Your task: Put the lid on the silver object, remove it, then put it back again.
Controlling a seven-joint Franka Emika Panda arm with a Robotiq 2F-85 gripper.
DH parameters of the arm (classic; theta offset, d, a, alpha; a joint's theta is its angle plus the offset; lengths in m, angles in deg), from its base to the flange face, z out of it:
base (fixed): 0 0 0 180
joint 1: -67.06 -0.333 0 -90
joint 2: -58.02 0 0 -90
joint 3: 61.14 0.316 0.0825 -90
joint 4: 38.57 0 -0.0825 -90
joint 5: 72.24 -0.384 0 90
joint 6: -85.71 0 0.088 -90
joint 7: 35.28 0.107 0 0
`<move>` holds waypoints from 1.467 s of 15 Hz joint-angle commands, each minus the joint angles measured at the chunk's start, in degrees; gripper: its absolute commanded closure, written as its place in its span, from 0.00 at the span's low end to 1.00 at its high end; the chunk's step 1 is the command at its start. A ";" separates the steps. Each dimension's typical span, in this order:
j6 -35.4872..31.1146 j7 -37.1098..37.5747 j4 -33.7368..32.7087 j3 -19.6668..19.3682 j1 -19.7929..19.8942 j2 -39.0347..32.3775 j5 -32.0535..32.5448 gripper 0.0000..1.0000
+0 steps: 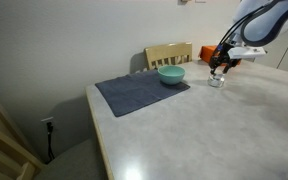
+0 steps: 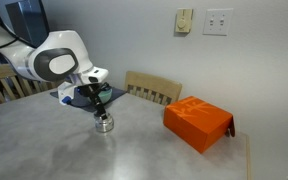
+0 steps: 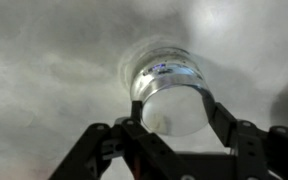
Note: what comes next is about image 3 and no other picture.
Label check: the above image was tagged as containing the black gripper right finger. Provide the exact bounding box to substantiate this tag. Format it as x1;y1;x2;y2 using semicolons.
202;92;237;147

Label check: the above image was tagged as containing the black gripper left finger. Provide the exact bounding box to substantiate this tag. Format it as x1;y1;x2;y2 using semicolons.
131;101;143;122

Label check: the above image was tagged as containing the round silver lid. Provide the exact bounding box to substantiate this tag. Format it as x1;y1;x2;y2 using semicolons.
142;85;212;136

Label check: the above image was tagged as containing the silver candle jar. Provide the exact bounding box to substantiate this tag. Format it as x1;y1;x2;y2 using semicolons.
128;47;211;102

